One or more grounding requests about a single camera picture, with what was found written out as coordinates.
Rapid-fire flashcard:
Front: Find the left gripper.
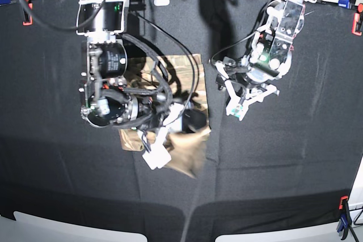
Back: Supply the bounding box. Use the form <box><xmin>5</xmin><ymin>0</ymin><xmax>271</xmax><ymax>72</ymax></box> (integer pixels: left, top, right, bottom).
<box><xmin>209</xmin><ymin>57</ymin><xmax>280</xmax><ymax>121</ymax></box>

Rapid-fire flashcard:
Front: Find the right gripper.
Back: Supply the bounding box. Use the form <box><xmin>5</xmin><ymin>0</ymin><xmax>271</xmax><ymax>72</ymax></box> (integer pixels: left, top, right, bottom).
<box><xmin>138</xmin><ymin>103</ymin><xmax>207</xmax><ymax>170</ymax></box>

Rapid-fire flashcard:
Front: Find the camouflage t-shirt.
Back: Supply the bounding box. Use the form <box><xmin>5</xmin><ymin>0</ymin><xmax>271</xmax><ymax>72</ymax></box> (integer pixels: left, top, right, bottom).
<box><xmin>119</xmin><ymin>54</ymin><xmax>211</xmax><ymax>179</ymax></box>

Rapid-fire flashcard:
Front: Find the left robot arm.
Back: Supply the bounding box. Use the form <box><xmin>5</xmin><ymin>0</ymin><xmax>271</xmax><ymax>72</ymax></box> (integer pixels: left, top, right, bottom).
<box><xmin>209</xmin><ymin>0</ymin><xmax>317</xmax><ymax>121</ymax></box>

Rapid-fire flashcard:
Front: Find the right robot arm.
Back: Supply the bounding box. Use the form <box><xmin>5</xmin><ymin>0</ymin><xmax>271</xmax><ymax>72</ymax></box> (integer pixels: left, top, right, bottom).
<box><xmin>77</xmin><ymin>0</ymin><xmax>206</xmax><ymax>169</ymax></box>

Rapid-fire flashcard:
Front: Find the black table cloth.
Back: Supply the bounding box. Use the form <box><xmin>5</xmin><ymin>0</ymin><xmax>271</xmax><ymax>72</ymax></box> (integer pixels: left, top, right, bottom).
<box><xmin>1</xmin><ymin>3</ymin><xmax>362</xmax><ymax>241</ymax></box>

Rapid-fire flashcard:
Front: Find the red clamp right rear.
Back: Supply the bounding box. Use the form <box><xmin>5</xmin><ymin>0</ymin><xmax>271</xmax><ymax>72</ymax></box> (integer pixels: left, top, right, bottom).
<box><xmin>352</xmin><ymin>3</ymin><xmax>363</xmax><ymax>36</ymax></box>

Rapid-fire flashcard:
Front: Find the red blue clamp front right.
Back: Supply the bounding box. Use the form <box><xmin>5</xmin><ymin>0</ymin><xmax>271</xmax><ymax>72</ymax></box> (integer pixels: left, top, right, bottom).
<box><xmin>336</xmin><ymin>196</ymin><xmax>352</xmax><ymax>240</ymax></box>

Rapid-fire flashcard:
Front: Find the red clamp left rear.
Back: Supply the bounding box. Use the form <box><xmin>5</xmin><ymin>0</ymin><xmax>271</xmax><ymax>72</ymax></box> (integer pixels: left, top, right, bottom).
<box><xmin>21</xmin><ymin>0</ymin><xmax>34</xmax><ymax>27</ymax></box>

